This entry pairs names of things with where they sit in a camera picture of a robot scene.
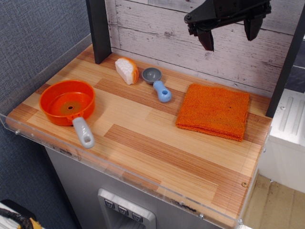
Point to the clear acrylic table guard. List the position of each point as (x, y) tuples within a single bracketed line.
[(136, 137)]

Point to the white and orange toy sushi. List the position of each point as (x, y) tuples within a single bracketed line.
[(127, 69)]

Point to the grey toy fridge cabinet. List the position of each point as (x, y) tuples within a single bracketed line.
[(82, 182)]

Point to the orange toy pan grey handle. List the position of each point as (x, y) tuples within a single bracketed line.
[(70, 102)]

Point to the dark left frame post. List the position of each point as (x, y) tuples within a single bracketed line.
[(98, 22)]

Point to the dark frame post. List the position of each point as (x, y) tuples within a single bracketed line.
[(98, 22), (287, 66)]

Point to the orange cloth napkin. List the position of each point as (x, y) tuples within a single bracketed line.
[(214, 111)]

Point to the white ribbed side platform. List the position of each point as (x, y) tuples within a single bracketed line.
[(289, 119)]

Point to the dark right frame post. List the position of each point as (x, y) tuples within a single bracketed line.
[(287, 66)]

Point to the silver dispenser button panel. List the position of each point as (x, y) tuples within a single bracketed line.
[(120, 213)]

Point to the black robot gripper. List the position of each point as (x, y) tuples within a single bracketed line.
[(214, 14)]

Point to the grey and blue toy spoon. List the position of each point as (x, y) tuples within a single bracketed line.
[(153, 76)]

